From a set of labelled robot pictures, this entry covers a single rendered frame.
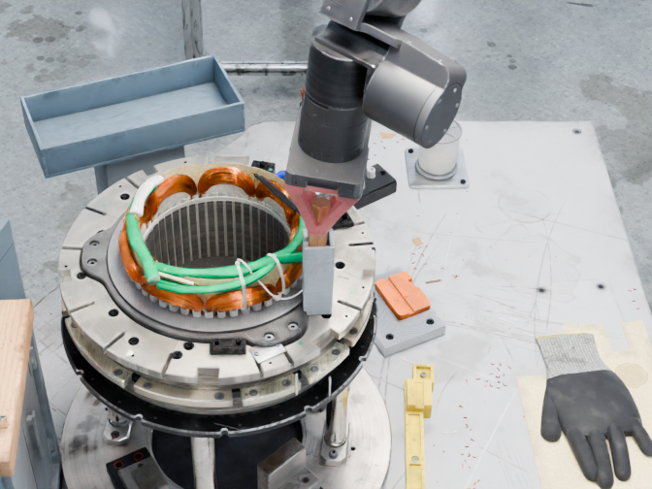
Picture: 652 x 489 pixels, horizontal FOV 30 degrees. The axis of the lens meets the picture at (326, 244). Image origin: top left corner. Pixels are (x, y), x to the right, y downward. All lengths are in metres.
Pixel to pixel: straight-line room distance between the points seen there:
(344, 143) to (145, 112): 0.56
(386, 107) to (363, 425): 0.60
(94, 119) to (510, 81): 1.99
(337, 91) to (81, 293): 0.37
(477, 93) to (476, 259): 1.64
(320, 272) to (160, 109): 0.47
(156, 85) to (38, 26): 2.04
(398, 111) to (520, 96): 2.37
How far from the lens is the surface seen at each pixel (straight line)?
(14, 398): 1.18
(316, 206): 1.09
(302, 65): 3.11
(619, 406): 1.54
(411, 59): 0.96
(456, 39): 3.50
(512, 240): 1.74
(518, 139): 1.91
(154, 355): 1.15
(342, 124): 1.00
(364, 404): 1.49
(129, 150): 1.47
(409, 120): 0.95
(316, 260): 1.13
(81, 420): 1.49
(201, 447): 1.25
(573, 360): 1.58
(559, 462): 1.49
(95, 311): 1.20
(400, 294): 1.61
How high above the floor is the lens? 1.96
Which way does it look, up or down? 44 degrees down
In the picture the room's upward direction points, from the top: 2 degrees clockwise
